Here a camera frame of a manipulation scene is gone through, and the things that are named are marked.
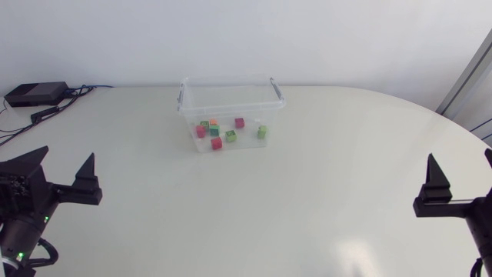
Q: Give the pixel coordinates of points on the small black adapter box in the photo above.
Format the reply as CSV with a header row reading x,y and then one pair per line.
x,y
44,114

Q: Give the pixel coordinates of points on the clear plastic container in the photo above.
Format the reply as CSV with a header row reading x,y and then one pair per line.
x,y
230,105

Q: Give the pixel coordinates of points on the red toy brick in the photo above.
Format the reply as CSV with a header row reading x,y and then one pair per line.
x,y
200,131
239,122
216,143

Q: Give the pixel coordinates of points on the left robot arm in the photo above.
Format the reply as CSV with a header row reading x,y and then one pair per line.
x,y
17,238

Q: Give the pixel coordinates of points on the orange toy brick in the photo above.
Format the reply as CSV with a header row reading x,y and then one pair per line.
x,y
213,121

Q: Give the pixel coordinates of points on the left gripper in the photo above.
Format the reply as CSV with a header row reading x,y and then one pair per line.
x,y
42,200

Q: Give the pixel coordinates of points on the black power brick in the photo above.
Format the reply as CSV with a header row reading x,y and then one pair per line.
x,y
36,93

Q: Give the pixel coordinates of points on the dark green toy brick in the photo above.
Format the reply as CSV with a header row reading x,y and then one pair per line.
x,y
214,130

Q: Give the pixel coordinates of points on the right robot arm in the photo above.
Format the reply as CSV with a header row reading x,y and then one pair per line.
x,y
485,250

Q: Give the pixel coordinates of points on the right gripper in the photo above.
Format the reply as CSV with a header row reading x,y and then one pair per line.
x,y
476,209

